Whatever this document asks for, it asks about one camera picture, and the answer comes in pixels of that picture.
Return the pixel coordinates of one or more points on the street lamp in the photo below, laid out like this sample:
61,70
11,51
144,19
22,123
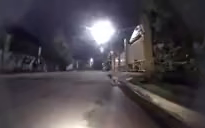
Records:
101,31

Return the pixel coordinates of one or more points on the pale building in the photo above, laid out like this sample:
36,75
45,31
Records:
138,50

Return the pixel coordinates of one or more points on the dark trees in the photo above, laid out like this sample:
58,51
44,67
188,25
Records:
61,46

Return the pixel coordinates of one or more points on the grey asphalt road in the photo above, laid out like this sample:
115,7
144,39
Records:
56,100

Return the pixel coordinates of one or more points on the pale concrete kerb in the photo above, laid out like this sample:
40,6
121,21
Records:
163,104

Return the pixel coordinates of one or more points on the dark bushes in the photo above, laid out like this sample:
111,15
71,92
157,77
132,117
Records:
180,56

